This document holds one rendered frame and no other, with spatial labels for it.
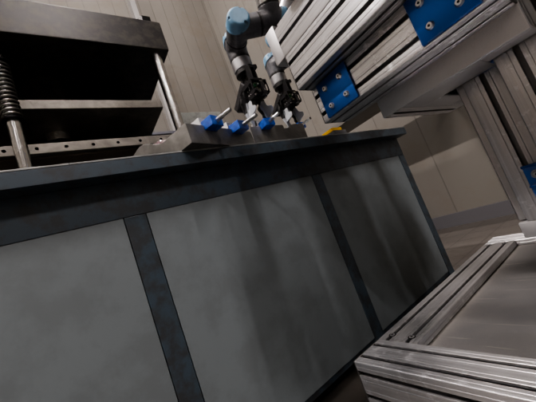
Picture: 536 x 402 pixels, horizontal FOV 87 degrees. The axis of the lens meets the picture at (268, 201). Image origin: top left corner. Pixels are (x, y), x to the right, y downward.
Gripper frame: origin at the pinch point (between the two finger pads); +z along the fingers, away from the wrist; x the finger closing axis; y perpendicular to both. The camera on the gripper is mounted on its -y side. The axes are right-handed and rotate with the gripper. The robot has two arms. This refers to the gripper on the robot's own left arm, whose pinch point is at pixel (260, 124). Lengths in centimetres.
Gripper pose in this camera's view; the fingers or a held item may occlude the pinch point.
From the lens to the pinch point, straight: 106.4
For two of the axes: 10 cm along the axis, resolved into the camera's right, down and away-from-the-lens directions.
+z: 3.4, 9.3, -1.2
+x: 7.8, -2.1, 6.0
